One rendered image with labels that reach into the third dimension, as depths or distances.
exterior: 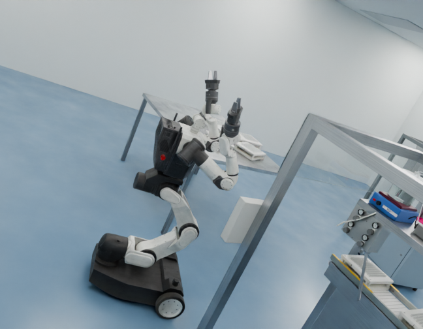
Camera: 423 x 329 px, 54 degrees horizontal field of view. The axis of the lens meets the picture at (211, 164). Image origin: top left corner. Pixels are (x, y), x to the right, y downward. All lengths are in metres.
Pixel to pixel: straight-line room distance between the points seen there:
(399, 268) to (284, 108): 3.84
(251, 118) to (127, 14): 2.80
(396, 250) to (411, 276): 0.35
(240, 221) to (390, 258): 3.36
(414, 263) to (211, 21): 4.55
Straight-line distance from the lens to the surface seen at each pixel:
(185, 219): 2.86
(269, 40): 7.48
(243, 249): 2.33
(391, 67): 8.91
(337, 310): 2.84
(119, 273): 2.98
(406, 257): 5.26
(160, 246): 2.96
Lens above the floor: 1.94
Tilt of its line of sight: 19 degrees down
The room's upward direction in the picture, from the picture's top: 25 degrees clockwise
